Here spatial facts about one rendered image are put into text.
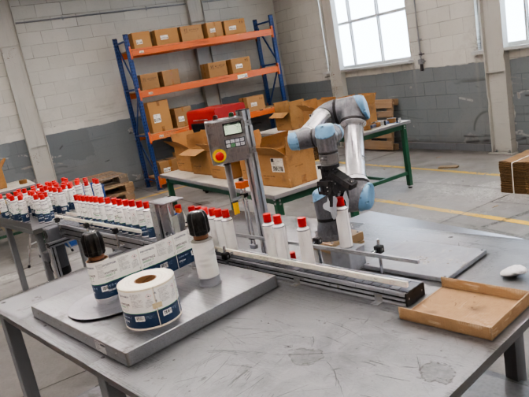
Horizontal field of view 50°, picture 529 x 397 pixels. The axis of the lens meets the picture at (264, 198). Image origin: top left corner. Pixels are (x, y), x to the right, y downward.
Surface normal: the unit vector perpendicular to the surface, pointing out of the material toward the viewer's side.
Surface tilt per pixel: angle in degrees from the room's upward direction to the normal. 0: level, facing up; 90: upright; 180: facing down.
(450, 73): 90
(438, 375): 0
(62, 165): 90
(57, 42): 90
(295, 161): 91
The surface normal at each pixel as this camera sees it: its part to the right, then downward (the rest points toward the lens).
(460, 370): -0.18, -0.96
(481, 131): -0.84, 0.26
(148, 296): 0.28, 0.17
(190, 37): 0.53, 0.11
